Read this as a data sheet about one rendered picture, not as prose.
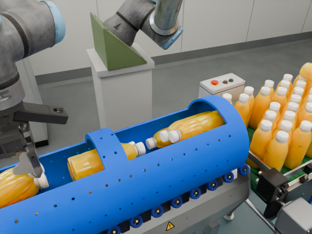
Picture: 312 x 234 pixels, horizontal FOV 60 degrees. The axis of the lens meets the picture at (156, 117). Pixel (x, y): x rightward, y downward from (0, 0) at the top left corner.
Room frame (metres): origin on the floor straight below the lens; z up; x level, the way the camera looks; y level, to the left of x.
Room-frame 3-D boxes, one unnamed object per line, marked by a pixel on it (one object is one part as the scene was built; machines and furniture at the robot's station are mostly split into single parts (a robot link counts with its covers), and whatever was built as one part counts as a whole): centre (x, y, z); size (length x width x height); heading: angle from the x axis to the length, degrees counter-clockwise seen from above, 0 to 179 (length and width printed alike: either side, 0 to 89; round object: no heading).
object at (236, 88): (1.15, -0.32, 1.05); 0.20 x 0.10 x 0.10; 119
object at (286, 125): (0.80, -0.49, 1.10); 0.04 x 0.04 x 0.02
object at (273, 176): (0.64, -0.41, 0.95); 0.10 x 0.07 x 0.10; 29
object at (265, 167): (0.84, -0.35, 0.96); 0.40 x 0.01 x 0.03; 29
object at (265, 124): (0.81, -0.42, 1.10); 0.04 x 0.04 x 0.02
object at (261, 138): (0.80, -0.42, 1.00); 0.07 x 0.07 x 0.19
